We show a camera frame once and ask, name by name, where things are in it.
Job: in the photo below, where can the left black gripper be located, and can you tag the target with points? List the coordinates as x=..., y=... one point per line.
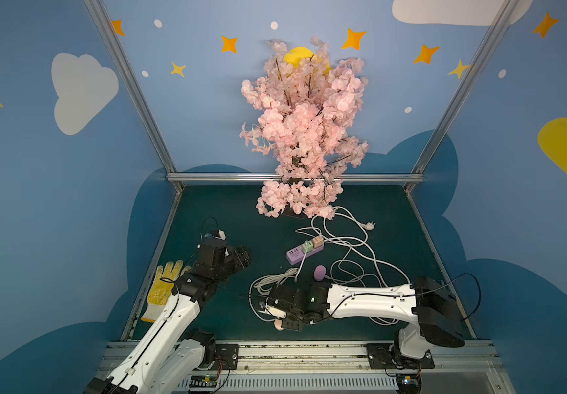
x=237, y=256

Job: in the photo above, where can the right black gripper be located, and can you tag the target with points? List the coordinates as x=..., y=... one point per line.
x=281, y=304

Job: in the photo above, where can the purple power strip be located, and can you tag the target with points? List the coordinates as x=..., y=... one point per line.
x=295, y=255

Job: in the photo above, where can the green USB charger adapter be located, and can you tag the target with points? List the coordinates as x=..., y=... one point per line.
x=307, y=247

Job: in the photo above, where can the pink USB charger adapter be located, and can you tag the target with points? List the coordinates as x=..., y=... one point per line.
x=318, y=242

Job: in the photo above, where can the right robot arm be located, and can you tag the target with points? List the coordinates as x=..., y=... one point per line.
x=429, y=310

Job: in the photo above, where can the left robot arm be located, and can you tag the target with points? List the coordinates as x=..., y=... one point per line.
x=162, y=359

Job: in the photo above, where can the yellow work glove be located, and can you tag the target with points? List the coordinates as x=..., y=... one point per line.
x=161, y=289

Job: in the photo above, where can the green circuit board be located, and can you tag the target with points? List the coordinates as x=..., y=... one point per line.
x=203, y=382

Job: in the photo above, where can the pink artificial blossom tree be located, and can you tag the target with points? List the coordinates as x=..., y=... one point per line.
x=306, y=111

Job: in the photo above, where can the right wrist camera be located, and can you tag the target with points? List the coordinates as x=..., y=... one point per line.
x=275, y=312

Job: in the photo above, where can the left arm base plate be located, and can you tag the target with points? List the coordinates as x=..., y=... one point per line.
x=221, y=356

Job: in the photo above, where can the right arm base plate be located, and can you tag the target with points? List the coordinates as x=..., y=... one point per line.
x=388, y=356

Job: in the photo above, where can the aluminium front rail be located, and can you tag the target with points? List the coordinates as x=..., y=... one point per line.
x=342, y=367

